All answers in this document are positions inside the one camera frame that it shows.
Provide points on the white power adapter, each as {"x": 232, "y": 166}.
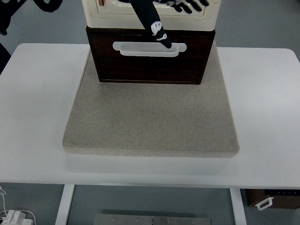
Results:
{"x": 15, "y": 218}

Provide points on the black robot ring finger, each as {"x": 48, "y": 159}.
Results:
{"x": 198, "y": 5}

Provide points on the dark wooden cabinet base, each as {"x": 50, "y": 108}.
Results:
{"x": 150, "y": 56}

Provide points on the beige fabric mat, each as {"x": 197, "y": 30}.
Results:
{"x": 152, "y": 120}

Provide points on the white drawer handle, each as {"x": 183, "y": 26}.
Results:
{"x": 148, "y": 49}

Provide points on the grey metal plate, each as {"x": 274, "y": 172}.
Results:
{"x": 118, "y": 219}

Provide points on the white table frame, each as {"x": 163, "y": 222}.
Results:
{"x": 68, "y": 191}

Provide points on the white handle on box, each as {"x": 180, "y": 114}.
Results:
{"x": 264, "y": 204}

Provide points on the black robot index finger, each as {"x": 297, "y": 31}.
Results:
{"x": 178, "y": 6}

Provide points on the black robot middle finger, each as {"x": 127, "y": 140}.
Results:
{"x": 189, "y": 6}

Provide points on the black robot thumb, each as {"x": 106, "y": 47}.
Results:
{"x": 149, "y": 18}

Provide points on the cream white upper cabinet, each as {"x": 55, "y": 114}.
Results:
{"x": 205, "y": 23}

